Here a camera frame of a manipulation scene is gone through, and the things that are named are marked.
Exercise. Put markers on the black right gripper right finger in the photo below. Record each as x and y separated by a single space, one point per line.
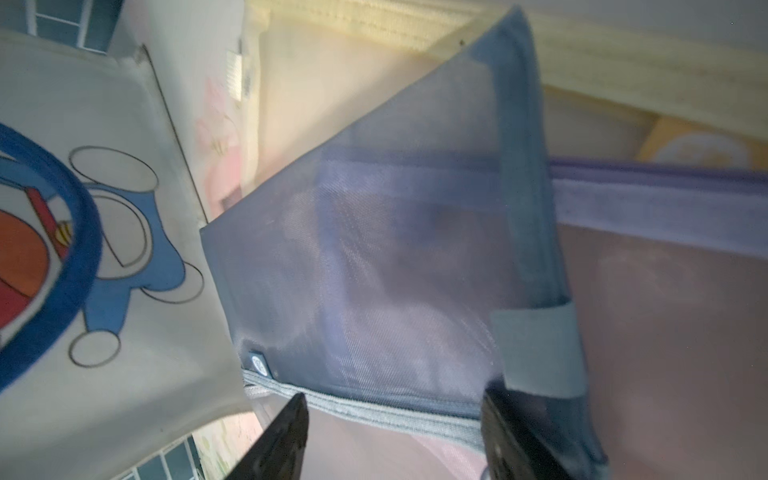
512 450

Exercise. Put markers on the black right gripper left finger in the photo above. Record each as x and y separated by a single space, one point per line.
279 452

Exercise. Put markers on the grey blue zipper pouch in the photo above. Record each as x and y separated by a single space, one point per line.
402 267

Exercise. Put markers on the pale purple mesh pouch back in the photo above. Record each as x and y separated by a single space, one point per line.
626 304

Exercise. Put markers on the white canvas tote bag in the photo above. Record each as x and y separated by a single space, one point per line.
114 343

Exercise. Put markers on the yellow pouch at back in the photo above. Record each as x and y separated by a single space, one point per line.
312 67

